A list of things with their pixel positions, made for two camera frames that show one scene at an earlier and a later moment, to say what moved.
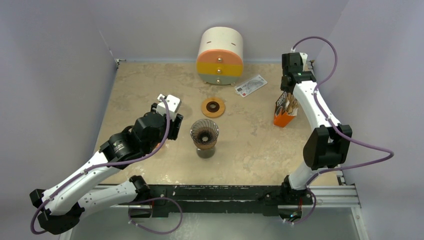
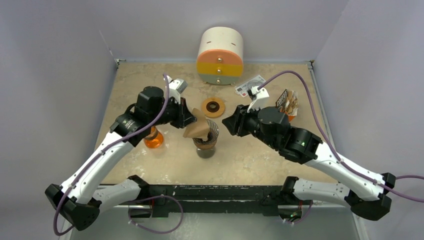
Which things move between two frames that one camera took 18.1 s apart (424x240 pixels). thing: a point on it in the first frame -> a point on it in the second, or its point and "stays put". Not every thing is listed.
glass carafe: [206, 154] stays put
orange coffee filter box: [286, 108] stays put
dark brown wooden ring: [204, 147] stays put
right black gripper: [286, 85] -> [239, 118]
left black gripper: [173, 127] -> [180, 121]
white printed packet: [250, 85] stays put
